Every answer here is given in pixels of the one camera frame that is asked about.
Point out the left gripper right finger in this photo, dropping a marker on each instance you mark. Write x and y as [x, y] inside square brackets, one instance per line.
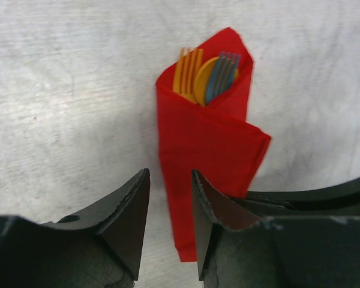
[277, 239]

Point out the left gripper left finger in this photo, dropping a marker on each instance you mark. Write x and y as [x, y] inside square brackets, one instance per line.
[97, 246]

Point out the red paper napkin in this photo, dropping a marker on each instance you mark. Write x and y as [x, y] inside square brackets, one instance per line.
[216, 140]

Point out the orange plastic fork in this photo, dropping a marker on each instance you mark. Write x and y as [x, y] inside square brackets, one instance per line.
[189, 63]

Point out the blue grey plastic fork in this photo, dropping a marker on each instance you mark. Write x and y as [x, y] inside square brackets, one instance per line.
[222, 76]

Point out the yellow plastic spoon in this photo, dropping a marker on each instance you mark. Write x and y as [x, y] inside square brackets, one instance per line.
[202, 78]

